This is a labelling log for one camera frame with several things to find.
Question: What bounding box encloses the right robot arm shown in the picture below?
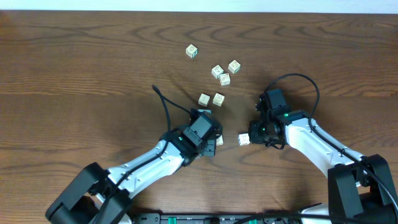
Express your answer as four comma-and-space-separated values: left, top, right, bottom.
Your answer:
249, 109, 397, 223

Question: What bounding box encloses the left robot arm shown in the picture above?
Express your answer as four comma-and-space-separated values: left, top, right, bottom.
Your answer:
45, 125, 223, 223

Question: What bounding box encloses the wooden block green edge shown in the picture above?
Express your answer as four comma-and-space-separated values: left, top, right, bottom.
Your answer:
228, 60, 241, 74

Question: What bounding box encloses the wooden block with teal side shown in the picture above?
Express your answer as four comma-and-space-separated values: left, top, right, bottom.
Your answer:
185, 44, 198, 58

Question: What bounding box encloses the right black cable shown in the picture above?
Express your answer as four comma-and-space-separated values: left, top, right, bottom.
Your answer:
231, 73, 398, 224

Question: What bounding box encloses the black cable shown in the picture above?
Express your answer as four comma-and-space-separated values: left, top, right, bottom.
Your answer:
231, 73, 398, 224
90, 84, 192, 224

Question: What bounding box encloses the left black cable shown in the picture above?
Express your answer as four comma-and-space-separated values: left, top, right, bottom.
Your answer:
90, 84, 192, 224

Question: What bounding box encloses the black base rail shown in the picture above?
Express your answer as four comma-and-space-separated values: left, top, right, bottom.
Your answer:
130, 213, 301, 224

